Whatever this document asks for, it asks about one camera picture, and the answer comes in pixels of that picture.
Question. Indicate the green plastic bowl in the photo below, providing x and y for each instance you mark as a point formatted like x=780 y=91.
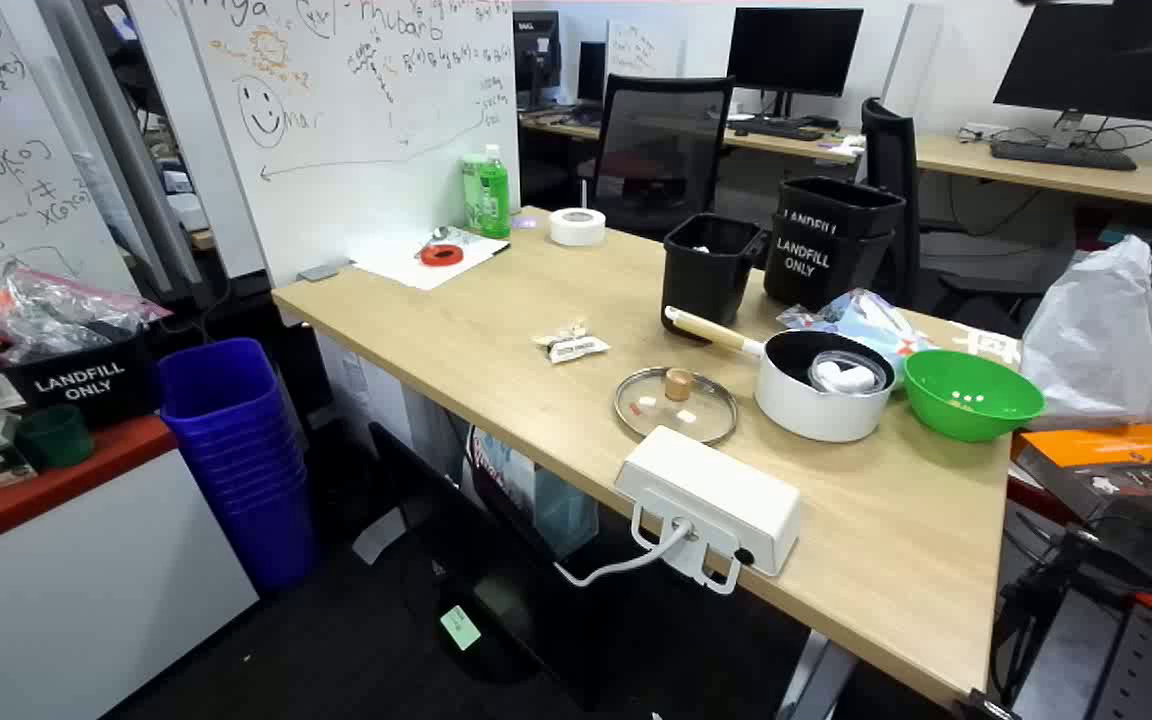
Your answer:
x=971 y=396

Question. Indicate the right computer monitor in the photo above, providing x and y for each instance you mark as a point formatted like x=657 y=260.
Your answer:
x=1089 y=64

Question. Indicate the blue snack package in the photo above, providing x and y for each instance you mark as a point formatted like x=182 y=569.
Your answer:
x=861 y=319

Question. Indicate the white plastic bag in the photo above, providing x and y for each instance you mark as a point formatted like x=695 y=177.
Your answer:
x=1089 y=342

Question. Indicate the black landfill bin stack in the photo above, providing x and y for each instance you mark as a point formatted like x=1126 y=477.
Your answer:
x=830 y=238

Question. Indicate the black mesh office chair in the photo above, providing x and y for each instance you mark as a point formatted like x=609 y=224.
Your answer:
x=657 y=150

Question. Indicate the small white packet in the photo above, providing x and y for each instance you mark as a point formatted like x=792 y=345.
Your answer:
x=570 y=345

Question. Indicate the white paper sheet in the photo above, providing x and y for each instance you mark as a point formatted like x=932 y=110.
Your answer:
x=397 y=256

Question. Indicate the stack of blue bins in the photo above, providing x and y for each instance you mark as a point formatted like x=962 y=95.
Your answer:
x=232 y=429

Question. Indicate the black landfill bin with trash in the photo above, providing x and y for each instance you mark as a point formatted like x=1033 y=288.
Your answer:
x=107 y=385

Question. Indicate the whiteboard with drawings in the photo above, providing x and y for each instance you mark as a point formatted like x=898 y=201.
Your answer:
x=350 y=119

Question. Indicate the glass pot lid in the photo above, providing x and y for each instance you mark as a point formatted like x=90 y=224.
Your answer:
x=673 y=396

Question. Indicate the black keyboard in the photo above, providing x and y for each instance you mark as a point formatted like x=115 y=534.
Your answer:
x=1050 y=154

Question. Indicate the white tape roll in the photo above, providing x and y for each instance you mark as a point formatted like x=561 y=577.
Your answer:
x=575 y=224

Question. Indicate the left computer monitor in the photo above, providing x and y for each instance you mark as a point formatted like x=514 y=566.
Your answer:
x=792 y=54

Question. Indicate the white electrical box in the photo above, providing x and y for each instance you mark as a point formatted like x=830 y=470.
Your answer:
x=728 y=504

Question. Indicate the computer monitor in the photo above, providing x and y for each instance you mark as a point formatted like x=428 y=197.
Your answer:
x=1089 y=64
x=792 y=54

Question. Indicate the white saucepan wooden handle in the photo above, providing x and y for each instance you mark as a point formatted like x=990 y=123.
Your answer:
x=819 y=385

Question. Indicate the lone black bin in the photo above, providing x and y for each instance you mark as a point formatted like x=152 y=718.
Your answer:
x=707 y=267

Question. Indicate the green wipes bottle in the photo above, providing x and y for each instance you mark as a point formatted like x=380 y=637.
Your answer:
x=484 y=195

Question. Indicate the orange book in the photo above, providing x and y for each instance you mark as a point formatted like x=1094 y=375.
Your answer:
x=1086 y=444

